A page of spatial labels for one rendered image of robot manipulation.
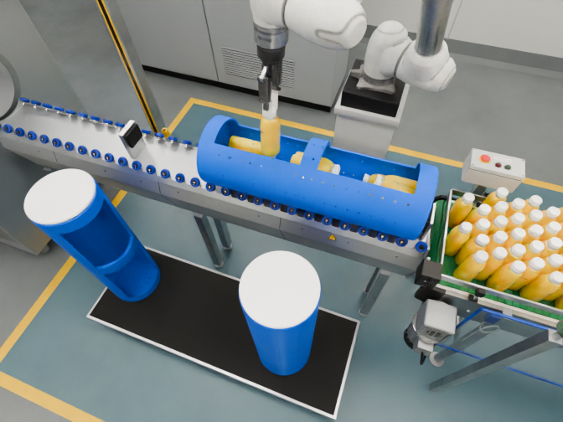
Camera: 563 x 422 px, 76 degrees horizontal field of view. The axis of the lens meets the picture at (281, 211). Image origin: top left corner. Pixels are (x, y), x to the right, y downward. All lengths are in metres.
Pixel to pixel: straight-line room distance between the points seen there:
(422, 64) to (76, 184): 1.49
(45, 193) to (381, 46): 1.53
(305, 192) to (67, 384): 1.81
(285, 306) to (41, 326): 1.85
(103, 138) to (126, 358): 1.26
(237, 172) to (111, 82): 2.86
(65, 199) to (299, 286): 1.01
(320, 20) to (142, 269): 1.92
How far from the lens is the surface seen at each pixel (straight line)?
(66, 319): 2.69
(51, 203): 1.72
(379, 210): 1.29
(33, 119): 2.34
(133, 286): 2.39
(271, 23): 0.94
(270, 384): 2.07
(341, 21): 0.83
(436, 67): 1.66
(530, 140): 3.66
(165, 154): 1.83
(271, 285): 1.26
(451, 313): 1.53
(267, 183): 1.35
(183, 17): 3.40
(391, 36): 1.73
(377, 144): 1.98
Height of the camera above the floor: 2.20
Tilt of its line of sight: 57 degrees down
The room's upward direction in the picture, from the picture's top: 3 degrees counter-clockwise
